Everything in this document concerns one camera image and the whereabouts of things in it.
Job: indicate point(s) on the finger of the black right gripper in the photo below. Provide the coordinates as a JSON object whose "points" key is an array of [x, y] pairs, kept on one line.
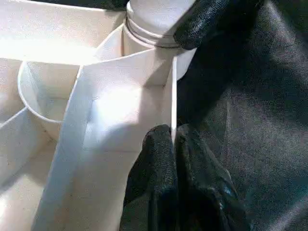
{"points": [[204, 24], [115, 3]]}

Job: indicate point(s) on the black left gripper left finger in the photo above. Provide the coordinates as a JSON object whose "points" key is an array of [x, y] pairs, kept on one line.
{"points": [[154, 180]]}

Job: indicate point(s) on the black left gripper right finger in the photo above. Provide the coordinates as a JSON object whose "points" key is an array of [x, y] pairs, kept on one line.
{"points": [[204, 187]]}

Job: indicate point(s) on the white plastic table leg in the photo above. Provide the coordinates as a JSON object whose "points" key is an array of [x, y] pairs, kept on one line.
{"points": [[151, 19]]}

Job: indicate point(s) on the white plastic table top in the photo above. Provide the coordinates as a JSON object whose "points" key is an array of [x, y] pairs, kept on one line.
{"points": [[48, 36]]}

